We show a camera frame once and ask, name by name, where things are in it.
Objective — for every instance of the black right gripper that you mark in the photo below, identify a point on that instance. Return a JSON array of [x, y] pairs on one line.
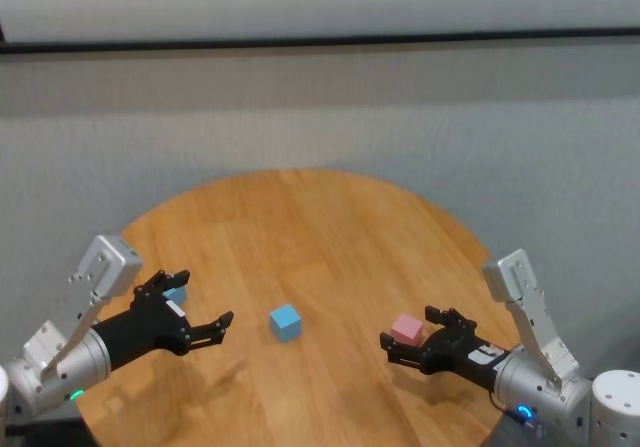
[[455, 352]]

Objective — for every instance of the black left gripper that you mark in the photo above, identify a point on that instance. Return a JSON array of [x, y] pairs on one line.
[[145, 327]]

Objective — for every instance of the blue cube block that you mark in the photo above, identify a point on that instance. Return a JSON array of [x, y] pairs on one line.
[[286, 323], [177, 296]]

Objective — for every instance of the pink cube block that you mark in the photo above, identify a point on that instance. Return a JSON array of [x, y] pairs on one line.
[[406, 328]]

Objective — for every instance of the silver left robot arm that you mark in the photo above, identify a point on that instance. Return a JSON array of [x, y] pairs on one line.
[[85, 367]]

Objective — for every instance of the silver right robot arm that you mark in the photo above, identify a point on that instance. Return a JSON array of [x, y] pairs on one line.
[[525, 382]]

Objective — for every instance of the black wall rail strip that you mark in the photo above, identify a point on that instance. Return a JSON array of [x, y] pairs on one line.
[[320, 41]]

